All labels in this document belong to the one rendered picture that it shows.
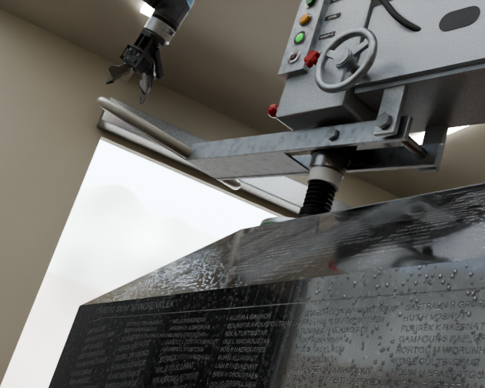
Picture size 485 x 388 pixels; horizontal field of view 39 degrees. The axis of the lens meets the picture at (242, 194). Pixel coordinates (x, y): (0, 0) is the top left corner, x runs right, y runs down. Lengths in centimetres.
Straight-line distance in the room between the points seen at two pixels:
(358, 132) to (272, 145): 25
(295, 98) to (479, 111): 39
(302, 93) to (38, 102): 656
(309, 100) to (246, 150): 23
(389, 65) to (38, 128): 666
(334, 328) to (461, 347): 15
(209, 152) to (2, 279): 589
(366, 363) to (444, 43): 85
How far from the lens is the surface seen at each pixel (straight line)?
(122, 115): 186
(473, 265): 58
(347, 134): 143
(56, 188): 771
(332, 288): 68
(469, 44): 132
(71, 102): 800
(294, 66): 156
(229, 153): 169
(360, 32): 142
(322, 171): 147
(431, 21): 141
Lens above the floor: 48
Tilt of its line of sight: 19 degrees up
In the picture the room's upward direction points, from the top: 18 degrees clockwise
